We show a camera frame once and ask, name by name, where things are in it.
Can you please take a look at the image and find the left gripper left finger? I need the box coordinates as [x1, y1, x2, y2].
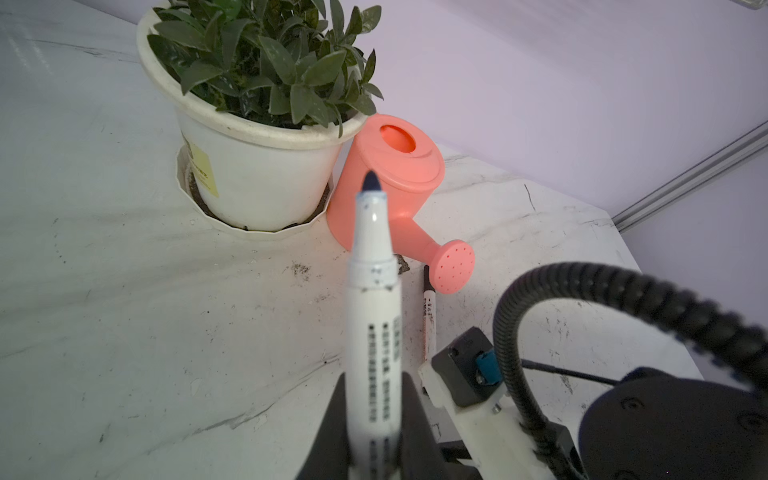
[296, 373, 350, 480]

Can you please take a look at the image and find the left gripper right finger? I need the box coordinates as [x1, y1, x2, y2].
[399, 372, 450, 480]

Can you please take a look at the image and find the potted green plant white pot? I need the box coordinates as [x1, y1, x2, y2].
[137, 1, 382, 232]

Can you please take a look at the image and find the pink watering can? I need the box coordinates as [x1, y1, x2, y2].
[326, 114, 476, 294]

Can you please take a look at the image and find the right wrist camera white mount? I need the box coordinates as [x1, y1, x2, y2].
[419, 326, 553, 479]

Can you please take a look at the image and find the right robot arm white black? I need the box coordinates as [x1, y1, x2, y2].
[578, 369, 767, 479]

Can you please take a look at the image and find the right black cable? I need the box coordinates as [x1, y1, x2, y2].
[492, 261, 768, 469]

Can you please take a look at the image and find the white marker black tip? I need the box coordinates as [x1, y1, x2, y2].
[422, 265, 437, 362]

